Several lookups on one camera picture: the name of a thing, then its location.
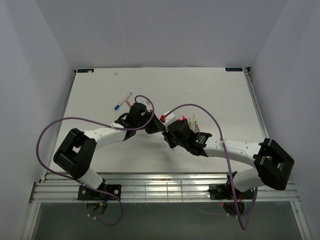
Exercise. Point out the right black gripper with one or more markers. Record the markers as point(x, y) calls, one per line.
point(167, 135)

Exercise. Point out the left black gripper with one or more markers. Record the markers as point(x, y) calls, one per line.
point(156, 126)

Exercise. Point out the yellow highlighter pen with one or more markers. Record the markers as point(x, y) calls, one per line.
point(190, 122)

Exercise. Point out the thin yellow pen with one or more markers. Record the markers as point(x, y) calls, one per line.
point(194, 124)

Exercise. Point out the white marker blue cap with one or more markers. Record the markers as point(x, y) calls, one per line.
point(123, 101)

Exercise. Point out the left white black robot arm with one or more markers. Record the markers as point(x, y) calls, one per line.
point(76, 151)

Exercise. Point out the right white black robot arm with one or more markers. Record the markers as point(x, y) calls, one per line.
point(270, 165)

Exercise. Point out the left blue corner label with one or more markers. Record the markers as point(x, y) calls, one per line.
point(85, 70)

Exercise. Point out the blue corner label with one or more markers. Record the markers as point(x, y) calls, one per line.
point(233, 69)
point(85, 70)

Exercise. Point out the right blue corner label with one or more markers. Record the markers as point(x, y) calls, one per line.
point(233, 69)

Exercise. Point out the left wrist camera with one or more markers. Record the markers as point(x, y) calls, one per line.
point(148, 105)

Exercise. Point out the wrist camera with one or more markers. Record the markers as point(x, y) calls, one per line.
point(148, 105)
point(167, 118)

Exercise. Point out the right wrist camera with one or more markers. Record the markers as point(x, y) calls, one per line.
point(167, 118)

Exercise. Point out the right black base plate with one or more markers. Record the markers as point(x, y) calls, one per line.
point(223, 192)

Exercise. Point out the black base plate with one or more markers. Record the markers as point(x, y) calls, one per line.
point(223, 192)
point(107, 192)

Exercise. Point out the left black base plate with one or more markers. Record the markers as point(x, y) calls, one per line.
point(107, 192)

